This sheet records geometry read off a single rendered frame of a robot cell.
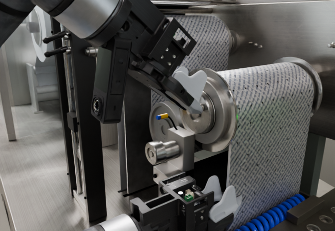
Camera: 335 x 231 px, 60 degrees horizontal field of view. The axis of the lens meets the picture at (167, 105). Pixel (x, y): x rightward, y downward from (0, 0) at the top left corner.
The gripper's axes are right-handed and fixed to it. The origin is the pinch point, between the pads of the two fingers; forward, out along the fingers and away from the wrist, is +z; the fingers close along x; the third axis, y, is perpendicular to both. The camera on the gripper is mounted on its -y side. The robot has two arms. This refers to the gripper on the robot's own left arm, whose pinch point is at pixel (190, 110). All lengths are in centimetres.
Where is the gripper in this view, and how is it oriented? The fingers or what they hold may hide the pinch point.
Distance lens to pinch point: 46.8
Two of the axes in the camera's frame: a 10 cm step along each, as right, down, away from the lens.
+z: 6.3, 4.9, 6.1
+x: -5.8, -2.4, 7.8
